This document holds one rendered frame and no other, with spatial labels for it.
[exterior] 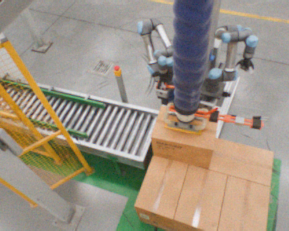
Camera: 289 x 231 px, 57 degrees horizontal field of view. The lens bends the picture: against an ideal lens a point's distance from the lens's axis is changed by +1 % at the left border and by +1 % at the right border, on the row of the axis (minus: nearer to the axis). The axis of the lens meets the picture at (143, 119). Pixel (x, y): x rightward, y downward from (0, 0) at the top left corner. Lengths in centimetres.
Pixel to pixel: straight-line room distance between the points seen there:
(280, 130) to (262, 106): 43
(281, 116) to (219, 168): 154
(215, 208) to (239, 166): 52
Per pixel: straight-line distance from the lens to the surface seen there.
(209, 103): 274
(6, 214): 381
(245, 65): 217
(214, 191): 277
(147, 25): 268
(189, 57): 179
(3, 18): 35
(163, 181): 278
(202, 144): 252
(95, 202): 340
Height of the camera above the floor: 312
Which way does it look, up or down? 55 degrees down
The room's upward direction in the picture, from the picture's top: 10 degrees counter-clockwise
